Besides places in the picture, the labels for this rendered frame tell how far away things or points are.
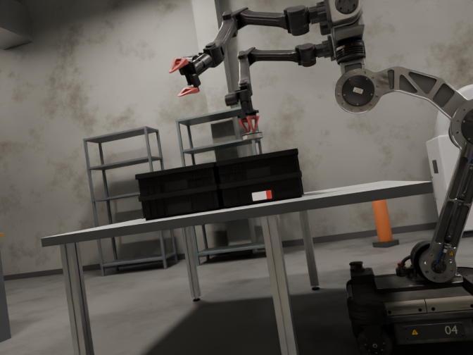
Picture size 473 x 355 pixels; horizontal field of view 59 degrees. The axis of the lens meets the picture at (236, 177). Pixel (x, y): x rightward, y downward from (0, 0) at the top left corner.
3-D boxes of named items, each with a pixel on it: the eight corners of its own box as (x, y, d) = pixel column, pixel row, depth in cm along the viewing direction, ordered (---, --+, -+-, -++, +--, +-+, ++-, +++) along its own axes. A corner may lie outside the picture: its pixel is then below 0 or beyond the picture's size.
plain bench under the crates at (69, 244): (401, 278, 299) (384, 180, 302) (467, 384, 144) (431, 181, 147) (190, 298, 337) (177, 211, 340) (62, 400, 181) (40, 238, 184)
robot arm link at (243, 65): (246, 49, 241) (250, 66, 248) (236, 52, 242) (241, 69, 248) (248, 81, 207) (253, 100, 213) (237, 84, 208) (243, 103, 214)
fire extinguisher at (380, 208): (398, 242, 452) (388, 186, 455) (400, 246, 427) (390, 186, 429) (372, 245, 459) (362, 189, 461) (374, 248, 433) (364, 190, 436)
